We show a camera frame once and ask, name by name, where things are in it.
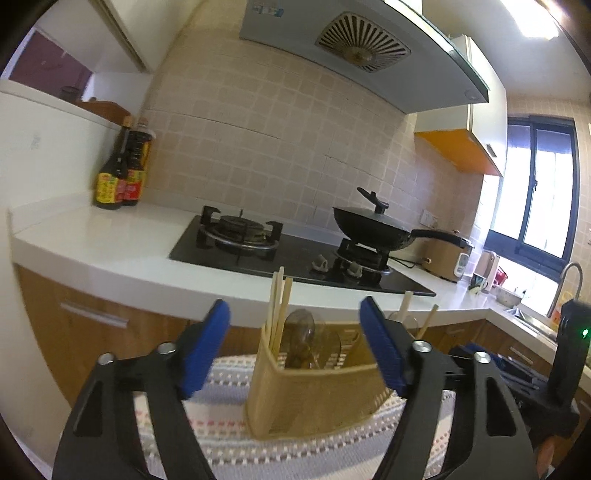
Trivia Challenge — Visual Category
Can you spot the black burner grate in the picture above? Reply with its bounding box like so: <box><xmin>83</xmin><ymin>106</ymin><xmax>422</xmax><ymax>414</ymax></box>
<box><xmin>198</xmin><ymin>205</ymin><xmax>283</xmax><ymax>254</ymax></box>
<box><xmin>335</xmin><ymin>240</ymin><xmax>393</xmax><ymax>274</ymax></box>

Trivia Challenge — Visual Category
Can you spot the white electric kettle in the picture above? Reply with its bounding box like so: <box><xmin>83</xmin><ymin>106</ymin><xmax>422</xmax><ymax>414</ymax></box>
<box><xmin>475</xmin><ymin>250</ymin><xmax>500</xmax><ymax>294</ymax></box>

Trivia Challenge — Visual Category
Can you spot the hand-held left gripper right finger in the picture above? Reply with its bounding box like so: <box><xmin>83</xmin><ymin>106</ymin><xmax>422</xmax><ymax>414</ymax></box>
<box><xmin>359</xmin><ymin>296</ymin><xmax>539</xmax><ymax>480</ymax></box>

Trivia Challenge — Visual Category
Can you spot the beige plastic utensil basket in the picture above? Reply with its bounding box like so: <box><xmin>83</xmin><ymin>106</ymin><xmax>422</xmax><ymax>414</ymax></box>
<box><xmin>245</xmin><ymin>320</ymin><xmax>393</xmax><ymax>439</ymax></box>

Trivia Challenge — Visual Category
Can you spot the black gas cooktop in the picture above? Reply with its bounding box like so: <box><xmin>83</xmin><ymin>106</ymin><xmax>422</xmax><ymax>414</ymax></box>
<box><xmin>168</xmin><ymin>215</ymin><xmax>437</xmax><ymax>297</ymax></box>

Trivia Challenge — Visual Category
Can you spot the dark bottle with red label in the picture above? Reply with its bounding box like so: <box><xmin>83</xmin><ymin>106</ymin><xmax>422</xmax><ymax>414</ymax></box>
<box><xmin>121</xmin><ymin>117</ymin><xmax>157</xmax><ymax>207</ymax></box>

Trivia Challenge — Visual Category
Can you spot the grey range hood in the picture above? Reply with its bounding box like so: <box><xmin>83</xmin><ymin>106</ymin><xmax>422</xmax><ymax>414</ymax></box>
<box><xmin>239</xmin><ymin>0</ymin><xmax>490</xmax><ymax>114</ymax></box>

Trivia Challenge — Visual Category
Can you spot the white kitchen countertop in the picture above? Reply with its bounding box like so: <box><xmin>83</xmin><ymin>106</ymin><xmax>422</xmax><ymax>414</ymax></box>
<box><xmin>9</xmin><ymin>191</ymin><xmax>559</xmax><ymax>352</ymax></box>

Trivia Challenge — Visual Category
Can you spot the person's right hand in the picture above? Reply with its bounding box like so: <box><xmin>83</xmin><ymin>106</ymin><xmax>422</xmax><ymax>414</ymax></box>
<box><xmin>536</xmin><ymin>436</ymin><xmax>559</xmax><ymax>476</ymax></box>

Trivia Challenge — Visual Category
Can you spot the steel kitchen sink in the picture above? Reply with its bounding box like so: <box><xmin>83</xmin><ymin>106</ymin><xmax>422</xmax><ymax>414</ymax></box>
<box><xmin>505</xmin><ymin>305</ymin><xmax>559</xmax><ymax>340</ymax></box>

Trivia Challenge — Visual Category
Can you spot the steel kitchen faucet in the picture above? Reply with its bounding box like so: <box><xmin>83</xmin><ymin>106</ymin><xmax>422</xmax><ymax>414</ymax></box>
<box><xmin>547</xmin><ymin>262</ymin><xmax>585</xmax><ymax>319</ymax></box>

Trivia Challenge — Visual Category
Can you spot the black wok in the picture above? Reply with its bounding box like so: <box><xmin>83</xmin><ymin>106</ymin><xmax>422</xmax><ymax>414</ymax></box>
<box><xmin>332</xmin><ymin>207</ymin><xmax>474</xmax><ymax>252</ymax></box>

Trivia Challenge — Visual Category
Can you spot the dark framed window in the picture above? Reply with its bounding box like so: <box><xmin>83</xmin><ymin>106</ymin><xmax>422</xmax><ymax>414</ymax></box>
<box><xmin>485</xmin><ymin>115</ymin><xmax>580</xmax><ymax>280</ymax></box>

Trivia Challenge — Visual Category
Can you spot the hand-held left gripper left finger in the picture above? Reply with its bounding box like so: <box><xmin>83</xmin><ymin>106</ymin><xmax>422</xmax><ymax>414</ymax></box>
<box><xmin>53</xmin><ymin>299</ymin><xmax>232</xmax><ymax>480</ymax></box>

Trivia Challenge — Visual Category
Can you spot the striped woven mat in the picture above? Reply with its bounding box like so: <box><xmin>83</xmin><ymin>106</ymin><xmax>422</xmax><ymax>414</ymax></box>
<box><xmin>131</xmin><ymin>353</ymin><xmax>462</xmax><ymax>480</ymax></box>

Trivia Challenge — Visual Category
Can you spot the dark bottle with yellow label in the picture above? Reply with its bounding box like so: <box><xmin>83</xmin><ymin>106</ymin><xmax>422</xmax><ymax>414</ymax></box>
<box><xmin>95</xmin><ymin>116</ymin><xmax>134</xmax><ymax>210</ymax></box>

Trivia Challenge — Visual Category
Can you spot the white and orange wall cabinet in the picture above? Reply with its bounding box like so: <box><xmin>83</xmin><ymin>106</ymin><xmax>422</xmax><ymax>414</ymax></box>
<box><xmin>413</xmin><ymin>34</ymin><xmax>509</xmax><ymax>177</ymax></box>

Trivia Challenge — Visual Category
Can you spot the beige rice cooker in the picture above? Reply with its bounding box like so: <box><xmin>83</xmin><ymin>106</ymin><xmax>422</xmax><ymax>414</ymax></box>
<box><xmin>422</xmin><ymin>228</ymin><xmax>474</xmax><ymax>282</ymax></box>

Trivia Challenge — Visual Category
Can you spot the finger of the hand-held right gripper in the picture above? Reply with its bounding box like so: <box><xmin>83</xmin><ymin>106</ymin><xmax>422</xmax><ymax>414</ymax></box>
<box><xmin>508</xmin><ymin>381</ymin><xmax>550</xmax><ymax>403</ymax></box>
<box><xmin>450</xmin><ymin>344</ymin><xmax>550</xmax><ymax>391</ymax></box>

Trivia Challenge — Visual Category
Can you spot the silver drawer handle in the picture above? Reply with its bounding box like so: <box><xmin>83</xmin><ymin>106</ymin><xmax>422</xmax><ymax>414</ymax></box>
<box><xmin>502</xmin><ymin>345</ymin><xmax>536</xmax><ymax>366</ymax></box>
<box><xmin>59</xmin><ymin>302</ymin><xmax>127</xmax><ymax>329</ymax></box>

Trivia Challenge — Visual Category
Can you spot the black wok lid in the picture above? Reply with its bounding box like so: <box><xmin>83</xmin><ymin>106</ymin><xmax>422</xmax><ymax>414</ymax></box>
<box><xmin>333</xmin><ymin>187</ymin><xmax>413</xmax><ymax>232</ymax></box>

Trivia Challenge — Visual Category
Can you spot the clear grey plastic spoon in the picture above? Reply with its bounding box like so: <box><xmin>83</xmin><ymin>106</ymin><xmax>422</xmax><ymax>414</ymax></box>
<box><xmin>284</xmin><ymin>309</ymin><xmax>317</xmax><ymax>370</ymax></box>
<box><xmin>314</xmin><ymin>325</ymin><xmax>343</xmax><ymax>370</ymax></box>
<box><xmin>387</xmin><ymin>310</ymin><xmax>419</xmax><ymax>340</ymax></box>

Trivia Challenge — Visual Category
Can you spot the brown wooden board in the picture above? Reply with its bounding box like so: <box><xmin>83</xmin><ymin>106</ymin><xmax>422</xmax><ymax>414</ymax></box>
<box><xmin>74</xmin><ymin>98</ymin><xmax>134</xmax><ymax>126</ymax></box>

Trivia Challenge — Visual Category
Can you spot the wooden cabinet drawer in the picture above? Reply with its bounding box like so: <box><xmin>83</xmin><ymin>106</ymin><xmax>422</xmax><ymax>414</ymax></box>
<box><xmin>14</xmin><ymin>265</ymin><xmax>218</xmax><ymax>407</ymax></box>
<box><xmin>406</xmin><ymin>318</ymin><xmax>555</xmax><ymax>384</ymax></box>

